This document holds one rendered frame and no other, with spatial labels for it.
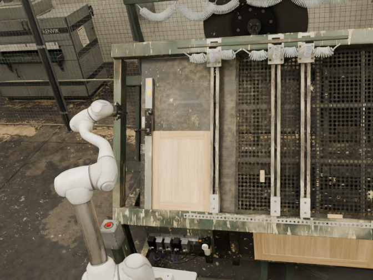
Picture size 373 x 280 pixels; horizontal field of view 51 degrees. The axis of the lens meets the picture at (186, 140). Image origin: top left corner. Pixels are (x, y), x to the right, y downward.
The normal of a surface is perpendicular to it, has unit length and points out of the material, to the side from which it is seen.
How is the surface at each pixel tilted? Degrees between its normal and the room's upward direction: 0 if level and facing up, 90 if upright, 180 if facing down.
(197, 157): 56
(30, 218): 0
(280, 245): 90
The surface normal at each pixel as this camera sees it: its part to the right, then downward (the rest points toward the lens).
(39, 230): -0.14, -0.84
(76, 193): 0.16, 0.33
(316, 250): -0.22, 0.55
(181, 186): -0.25, -0.02
